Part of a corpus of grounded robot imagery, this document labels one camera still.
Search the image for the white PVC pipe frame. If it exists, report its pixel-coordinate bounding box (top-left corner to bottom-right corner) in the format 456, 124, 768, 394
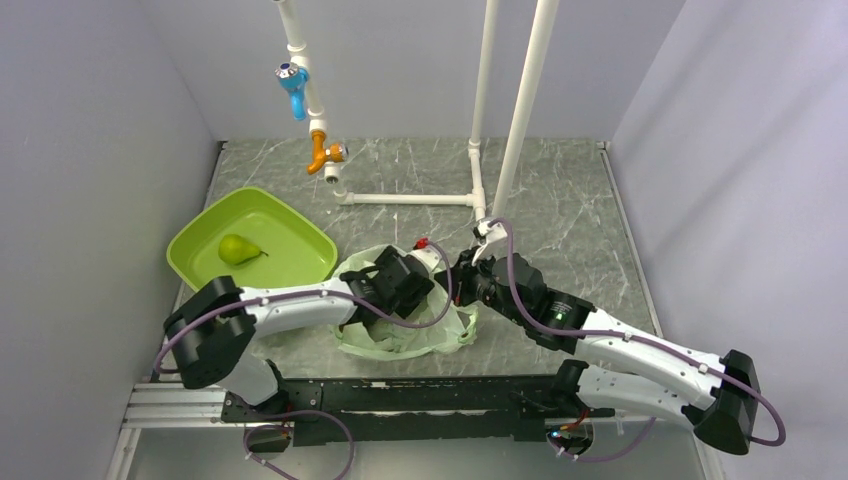
274, 0, 560, 220

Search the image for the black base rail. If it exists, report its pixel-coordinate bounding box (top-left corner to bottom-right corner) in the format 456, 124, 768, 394
221, 375, 614, 447

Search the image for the blue tap valve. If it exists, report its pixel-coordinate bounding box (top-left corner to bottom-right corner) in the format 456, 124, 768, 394
275, 62, 309, 121

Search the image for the purple cable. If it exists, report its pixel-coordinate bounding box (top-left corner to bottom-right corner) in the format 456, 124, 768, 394
152, 239, 454, 376
490, 218, 788, 448

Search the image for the lime green plastic tray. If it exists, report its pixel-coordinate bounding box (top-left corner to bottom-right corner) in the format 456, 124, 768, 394
166, 187, 338, 291

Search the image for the green avocado print plastic bag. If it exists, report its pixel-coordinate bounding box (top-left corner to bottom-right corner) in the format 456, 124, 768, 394
330, 244, 480, 362

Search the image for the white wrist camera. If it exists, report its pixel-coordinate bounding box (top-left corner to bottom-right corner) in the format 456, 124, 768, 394
410, 237, 444, 274
471, 218, 508, 266

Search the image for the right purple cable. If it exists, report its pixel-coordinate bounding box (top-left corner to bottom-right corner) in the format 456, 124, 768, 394
490, 218, 788, 448

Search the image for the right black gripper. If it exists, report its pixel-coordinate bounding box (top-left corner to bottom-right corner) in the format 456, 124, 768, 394
434, 245, 528, 326

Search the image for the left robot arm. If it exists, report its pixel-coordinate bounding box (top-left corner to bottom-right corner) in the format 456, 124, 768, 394
156, 244, 449, 420

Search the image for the green fake fruit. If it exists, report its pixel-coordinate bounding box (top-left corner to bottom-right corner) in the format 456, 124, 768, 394
217, 234, 267, 266

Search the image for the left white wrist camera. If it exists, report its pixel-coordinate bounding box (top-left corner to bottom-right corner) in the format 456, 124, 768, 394
410, 237, 444, 274

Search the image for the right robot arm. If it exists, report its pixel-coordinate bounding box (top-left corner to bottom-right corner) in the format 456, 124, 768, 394
436, 254, 761, 455

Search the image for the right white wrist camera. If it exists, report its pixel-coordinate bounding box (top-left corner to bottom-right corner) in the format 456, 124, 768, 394
471, 218, 508, 266

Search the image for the orange tap valve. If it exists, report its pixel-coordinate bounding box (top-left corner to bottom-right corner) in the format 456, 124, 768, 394
306, 129, 348, 175

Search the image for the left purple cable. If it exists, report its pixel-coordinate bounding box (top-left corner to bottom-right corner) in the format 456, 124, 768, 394
152, 239, 454, 376

